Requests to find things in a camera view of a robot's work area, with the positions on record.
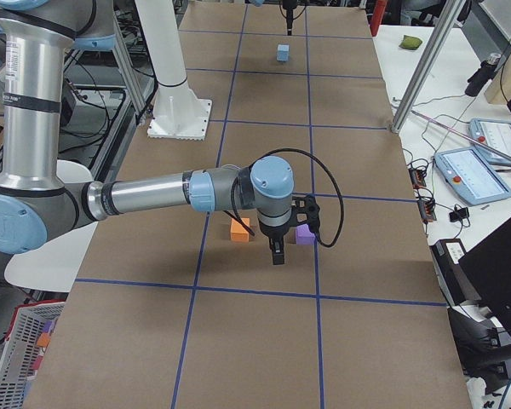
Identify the light blue foam block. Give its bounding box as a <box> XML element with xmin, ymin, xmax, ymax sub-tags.
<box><xmin>276</xmin><ymin>43</ymin><xmax>290</xmax><ymax>63</ymax></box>

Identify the purple foam block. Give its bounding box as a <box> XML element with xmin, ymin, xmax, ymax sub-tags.
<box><xmin>295</xmin><ymin>224</ymin><xmax>316</xmax><ymax>245</ymax></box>

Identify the orange foam block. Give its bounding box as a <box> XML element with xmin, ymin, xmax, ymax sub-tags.
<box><xmin>230</xmin><ymin>219</ymin><xmax>250</xmax><ymax>243</ymax></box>

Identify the red cylinder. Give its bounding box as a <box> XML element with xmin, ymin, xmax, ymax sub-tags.
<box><xmin>370</xmin><ymin>0</ymin><xmax>388</xmax><ymax>37</ymax></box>

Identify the green bean bag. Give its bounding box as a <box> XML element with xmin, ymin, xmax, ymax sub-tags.
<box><xmin>399</xmin><ymin>35</ymin><xmax>422</xmax><ymax>50</ymax></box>

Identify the orange terminal board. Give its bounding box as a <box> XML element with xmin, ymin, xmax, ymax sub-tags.
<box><xmin>408</xmin><ymin>167</ymin><xmax>437</xmax><ymax>224</ymax></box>

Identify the black power box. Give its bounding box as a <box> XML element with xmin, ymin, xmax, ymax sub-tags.
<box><xmin>430</xmin><ymin>239</ymin><xmax>480</xmax><ymax>305</ymax></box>

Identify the near blue teach pendant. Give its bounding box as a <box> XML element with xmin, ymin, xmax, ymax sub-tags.
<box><xmin>434</xmin><ymin>147</ymin><xmax>511</xmax><ymax>205</ymax></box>

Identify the blue teach pendant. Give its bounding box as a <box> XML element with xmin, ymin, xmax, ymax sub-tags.
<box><xmin>469</xmin><ymin>118</ymin><xmax>511</xmax><ymax>157</ymax></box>
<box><xmin>434</xmin><ymin>147</ymin><xmax>511</xmax><ymax>205</ymax></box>

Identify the black laptop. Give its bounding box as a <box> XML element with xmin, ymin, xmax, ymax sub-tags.
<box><xmin>459</xmin><ymin>217</ymin><xmax>511</xmax><ymax>336</ymax></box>

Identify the far blue teach pendant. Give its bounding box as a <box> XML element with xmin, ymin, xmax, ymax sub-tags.
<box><xmin>469</xmin><ymin>118</ymin><xmax>511</xmax><ymax>157</ymax></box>

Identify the white perforated plastic basket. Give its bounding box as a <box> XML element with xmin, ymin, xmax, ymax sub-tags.
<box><xmin>0</xmin><ymin>300</ymin><xmax>65</xmax><ymax>408</ymax></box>

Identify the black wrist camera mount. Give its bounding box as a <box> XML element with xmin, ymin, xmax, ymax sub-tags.
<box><xmin>289</xmin><ymin>194</ymin><xmax>320</xmax><ymax>236</ymax></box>

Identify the black looped camera cable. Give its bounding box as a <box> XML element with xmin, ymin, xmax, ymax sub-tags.
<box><xmin>229</xmin><ymin>147</ymin><xmax>346</xmax><ymax>248</ymax></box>

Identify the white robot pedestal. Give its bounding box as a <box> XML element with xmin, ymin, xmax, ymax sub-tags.
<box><xmin>135</xmin><ymin>0</ymin><xmax>212</xmax><ymax>141</ymax></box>

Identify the aluminium frame post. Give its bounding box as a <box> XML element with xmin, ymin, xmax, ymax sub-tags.
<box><xmin>390</xmin><ymin>0</ymin><xmax>466</xmax><ymax>134</ymax></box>

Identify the white round base plate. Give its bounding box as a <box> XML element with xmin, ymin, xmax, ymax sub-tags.
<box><xmin>3</xmin><ymin>160</ymin><xmax>99</xmax><ymax>294</ymax></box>

